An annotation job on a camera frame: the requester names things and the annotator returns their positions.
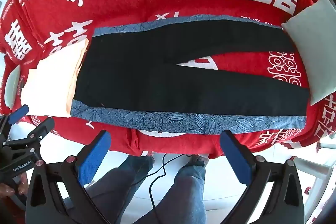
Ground cream folded cloth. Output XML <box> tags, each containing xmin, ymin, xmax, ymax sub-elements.
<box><xmin>21</xmin><ymin>39</ymin><xmax>90</xmax><ymax>119</ymax></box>

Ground person's leg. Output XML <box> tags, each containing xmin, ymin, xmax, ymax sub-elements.
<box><xmin>134</xmin><ymin>157</ymin><xmax>212</xmax><ymax>224</ymax></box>
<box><xmin>85</xmin><ymin>155</ymin><xmax>156</xmax><ymax>224</ymax></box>

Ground white metal frame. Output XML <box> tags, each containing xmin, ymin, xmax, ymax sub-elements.
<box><xmin>287</xmin><ymin>139</ymin><xmax>336</xmax><ymax>215</ymax></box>

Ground person's right leg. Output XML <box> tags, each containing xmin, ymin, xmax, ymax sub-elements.
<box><xmin>134</xmin><ymin>157</ymin><xmax>212</xmax><ymax>224</ymax></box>

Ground pale grey folded cloth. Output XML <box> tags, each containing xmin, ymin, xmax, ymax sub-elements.
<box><xmin>282</xmin><ymin>0</ymin><xmax>336</xmax><ymax>107</ymax></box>

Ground person's left hand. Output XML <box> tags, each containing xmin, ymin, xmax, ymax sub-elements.
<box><xmin>0</xmin><ymin>174</ymin><xmax>29</xmax><ymax>199</ymax></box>

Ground black pants with blue trim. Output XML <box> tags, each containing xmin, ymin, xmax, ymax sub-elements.
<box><xmin>70</xmin><ymin>14</ymin><xmax>310</xmax><ymax>135</ymax></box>

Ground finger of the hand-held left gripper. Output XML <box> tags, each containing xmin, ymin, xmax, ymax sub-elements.
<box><xmin>2</xmin><ymin>117</ymin><xmax>55</xmax><ymax>153</ymax></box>
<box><xmin>0</xmin><ymin>105</ymin><xmax>30</xmax><ymax>136</ymax></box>

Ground person's left leg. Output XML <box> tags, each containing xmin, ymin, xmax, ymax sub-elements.
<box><xmin>85</xmin><ymin>155</ymin><xmax>156</xmax><ymax>224</ymax></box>

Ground black cable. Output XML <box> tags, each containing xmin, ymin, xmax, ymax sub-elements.
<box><xmin>131</xmin><ymin>153</ymin><xmax>195</xmax><ymax>224</ymax></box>

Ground pale green cloth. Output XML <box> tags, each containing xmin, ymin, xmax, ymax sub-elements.
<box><xmin>5</xmin><ymin>66</ymin><xmax>22</xmax><ymax>109</ymax></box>

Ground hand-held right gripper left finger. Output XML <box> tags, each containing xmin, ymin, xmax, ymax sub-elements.
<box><xmin>25</xmin><ymin>130</ymin><xmax>124</xmax><ymax>224</ymax></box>

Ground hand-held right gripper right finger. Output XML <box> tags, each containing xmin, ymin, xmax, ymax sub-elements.
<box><xmin>220</xmin><ymin>130</ymin><xmax>308</xmax><ymax>224</ymax></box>

